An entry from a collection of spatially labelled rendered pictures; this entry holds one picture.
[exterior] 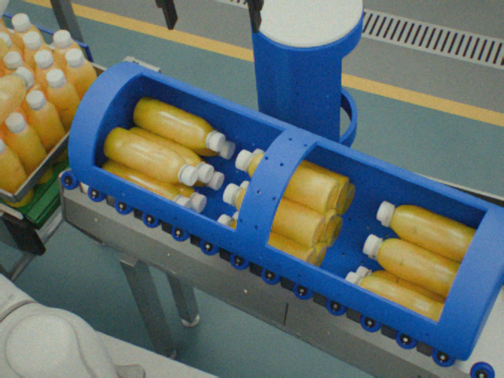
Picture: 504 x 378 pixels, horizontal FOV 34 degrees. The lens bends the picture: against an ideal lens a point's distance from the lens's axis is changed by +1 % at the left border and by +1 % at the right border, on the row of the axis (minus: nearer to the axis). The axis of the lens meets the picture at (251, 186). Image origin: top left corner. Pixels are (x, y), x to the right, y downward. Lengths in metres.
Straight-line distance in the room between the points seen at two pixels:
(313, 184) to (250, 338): 1.23
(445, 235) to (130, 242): 0.73
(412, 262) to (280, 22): 0.76
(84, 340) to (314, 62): 1.02
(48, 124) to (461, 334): 1.02
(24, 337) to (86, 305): 1.57
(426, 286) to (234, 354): 1.21
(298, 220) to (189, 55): 1.99
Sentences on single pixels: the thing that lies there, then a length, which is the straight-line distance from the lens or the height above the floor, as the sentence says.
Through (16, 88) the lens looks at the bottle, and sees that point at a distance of 1.86.
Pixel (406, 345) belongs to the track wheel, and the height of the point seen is 0.96.
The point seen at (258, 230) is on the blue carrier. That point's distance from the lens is 1.52.
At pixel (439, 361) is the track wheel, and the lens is 1.64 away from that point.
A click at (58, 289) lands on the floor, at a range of 2.91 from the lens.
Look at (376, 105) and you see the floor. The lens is 3.24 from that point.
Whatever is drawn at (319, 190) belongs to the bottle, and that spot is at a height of 1.19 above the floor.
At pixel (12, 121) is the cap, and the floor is 1.10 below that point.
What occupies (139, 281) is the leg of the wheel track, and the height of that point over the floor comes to 0.54.
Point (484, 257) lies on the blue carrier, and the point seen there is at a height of 1.23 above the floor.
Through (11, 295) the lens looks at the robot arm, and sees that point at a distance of 1.40.
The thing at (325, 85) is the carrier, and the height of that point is 0.89.
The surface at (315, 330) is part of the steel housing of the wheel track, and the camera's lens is 1.75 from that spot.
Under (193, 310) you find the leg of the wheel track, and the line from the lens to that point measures 2.66.
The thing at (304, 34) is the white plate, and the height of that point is 1.04.
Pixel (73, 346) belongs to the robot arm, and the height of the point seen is 1.34.
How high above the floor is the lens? 2.45
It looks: 55 degrees down
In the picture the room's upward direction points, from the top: 7 degrees counter-clockwise
